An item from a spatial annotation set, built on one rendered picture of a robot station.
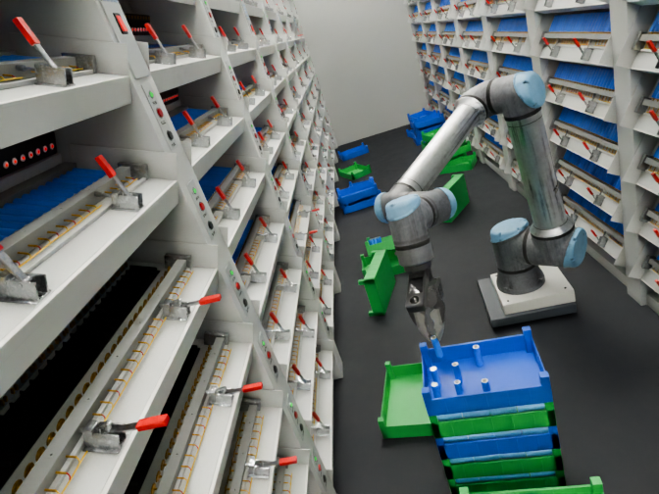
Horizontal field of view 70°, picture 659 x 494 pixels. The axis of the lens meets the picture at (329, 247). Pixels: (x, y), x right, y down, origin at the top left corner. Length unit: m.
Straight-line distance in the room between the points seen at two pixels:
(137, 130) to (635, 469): 1.46
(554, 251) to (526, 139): 0.44
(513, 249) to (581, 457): 0.77
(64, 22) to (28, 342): 0.57
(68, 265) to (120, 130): 0.37
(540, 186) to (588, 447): 0.82
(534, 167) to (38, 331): 1.52
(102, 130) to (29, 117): 0.31
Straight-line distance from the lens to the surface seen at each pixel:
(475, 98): 1.69
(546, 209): 1.82
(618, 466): 1.61
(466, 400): 1.27
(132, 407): 0.67
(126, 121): 0.93
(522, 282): 2.04
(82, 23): 0.94
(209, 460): 0.83
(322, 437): 1.59
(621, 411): 1.74
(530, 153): 1.73
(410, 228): 1.17
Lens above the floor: 1.25
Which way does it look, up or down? 23 degrees down
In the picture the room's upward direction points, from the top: 19 degrees counter-clockwise
